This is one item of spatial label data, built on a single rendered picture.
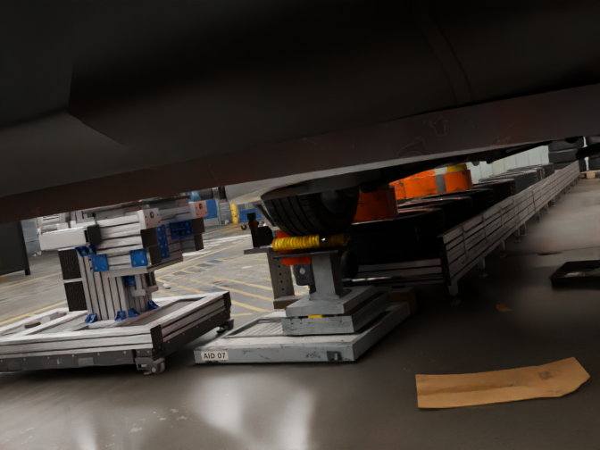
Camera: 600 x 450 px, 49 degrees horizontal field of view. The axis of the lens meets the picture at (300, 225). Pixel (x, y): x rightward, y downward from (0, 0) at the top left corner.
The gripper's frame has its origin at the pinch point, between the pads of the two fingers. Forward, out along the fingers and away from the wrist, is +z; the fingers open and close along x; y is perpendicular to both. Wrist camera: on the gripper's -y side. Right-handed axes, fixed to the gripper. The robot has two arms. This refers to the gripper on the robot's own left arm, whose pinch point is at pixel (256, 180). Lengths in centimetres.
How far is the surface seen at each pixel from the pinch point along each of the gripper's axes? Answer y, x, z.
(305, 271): 52, 3, 18
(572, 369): 80, 156, 58
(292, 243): 32, 45, 1
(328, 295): 59, 45, 14
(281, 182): 4, 133, -26
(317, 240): 32, 54, 10
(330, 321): 68, 60, 8
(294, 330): 72, 46, -5
